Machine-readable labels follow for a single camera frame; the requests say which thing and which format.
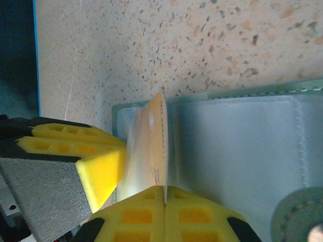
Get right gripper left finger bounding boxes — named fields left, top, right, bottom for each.
left=72, top=187, right=167, bottom=242

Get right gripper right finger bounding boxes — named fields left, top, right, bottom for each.
left=165, top=186, right=263, bottom=242

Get green card holder wallet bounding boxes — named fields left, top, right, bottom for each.
left=111, top=78, right=323, bottom=242

